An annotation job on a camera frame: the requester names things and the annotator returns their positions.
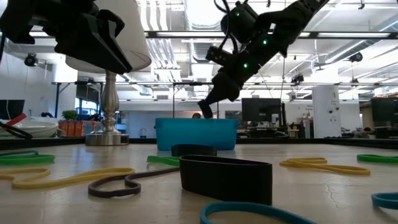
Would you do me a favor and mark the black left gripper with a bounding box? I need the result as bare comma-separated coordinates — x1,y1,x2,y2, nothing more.
0,0,133,75

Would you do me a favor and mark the teal rubber band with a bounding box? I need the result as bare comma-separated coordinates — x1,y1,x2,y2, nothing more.
200,202,318,224
371,192,398,211

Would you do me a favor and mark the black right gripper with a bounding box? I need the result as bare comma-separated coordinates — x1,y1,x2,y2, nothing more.
197,66,247,119

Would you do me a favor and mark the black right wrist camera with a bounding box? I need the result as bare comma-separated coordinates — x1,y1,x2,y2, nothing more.
205,45,234,67

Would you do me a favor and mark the black aluminium table frame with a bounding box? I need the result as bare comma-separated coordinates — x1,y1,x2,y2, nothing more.
0,136,398,151

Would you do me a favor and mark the black cabinet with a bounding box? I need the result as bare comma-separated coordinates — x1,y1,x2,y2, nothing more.
369,97,398,139

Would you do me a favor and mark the orange boxes row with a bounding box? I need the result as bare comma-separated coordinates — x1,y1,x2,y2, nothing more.
58,120,103,138

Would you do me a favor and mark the small potted green plant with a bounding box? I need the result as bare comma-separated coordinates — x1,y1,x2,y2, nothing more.
61,110,79,122

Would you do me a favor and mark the black metal stand frame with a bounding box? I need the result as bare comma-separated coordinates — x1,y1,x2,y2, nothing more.
172,82,220,120

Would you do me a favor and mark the teal plastic bin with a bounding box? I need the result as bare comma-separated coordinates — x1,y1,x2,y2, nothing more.
154,118,239,152

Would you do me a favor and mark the white shade silver table lamp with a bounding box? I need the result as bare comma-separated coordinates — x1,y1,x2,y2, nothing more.
65,0,152,147

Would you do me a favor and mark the black computer monitor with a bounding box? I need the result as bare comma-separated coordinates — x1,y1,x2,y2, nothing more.
0,99,25,121
241,98,282,123

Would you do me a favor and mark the silver ventilation duct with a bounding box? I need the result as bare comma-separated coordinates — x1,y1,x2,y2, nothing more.
182,0,228,65

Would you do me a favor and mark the large wide black rubber band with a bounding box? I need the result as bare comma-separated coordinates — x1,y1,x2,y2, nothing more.
179,155,274,208

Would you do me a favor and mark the green rubber band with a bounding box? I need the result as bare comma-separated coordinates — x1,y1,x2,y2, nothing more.
356,154,398,165
147,156,181,168
0,154,56,166

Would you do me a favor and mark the white pillar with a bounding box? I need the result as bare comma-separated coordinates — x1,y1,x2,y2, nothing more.
312,85,343,139

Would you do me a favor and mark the black overhead light bar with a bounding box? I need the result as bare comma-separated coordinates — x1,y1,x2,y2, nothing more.
144,30,392,40

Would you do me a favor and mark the red stick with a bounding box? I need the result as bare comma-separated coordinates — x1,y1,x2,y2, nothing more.
6,113,28,127

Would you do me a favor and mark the white bowl with tools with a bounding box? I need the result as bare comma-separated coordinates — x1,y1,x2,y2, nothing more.
0,119,59,139

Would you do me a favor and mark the thin purple rubber band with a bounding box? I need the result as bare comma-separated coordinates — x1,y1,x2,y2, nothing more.
88,167,180,199

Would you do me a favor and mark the black ceiling spotlight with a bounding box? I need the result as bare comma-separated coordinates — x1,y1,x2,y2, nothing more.
290,73,305,85

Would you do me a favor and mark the yellow rubber band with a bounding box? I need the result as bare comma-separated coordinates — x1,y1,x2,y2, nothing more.
0,167,136,191
279,157,371,177

